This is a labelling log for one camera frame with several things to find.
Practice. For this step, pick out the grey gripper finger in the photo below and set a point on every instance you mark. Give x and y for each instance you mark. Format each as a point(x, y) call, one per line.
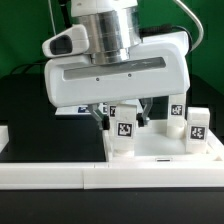
point(143, 118)
point(102, 120)

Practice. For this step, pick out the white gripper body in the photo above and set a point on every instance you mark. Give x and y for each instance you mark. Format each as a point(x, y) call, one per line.
point(157, 67)

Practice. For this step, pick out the white square table top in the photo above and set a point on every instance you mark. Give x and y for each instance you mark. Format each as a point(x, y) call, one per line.
point(151, 144)

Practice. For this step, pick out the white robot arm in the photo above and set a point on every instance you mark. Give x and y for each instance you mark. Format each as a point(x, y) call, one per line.
point(106, 57)

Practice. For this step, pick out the white U-shaped obstacle fence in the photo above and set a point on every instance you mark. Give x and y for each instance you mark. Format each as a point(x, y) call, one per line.
point(101, 175)

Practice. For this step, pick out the white marker base plate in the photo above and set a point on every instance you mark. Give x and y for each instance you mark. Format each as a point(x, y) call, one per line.
point(73, 110)

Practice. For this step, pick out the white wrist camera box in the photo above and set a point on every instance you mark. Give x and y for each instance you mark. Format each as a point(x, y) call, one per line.
point(72, 41)

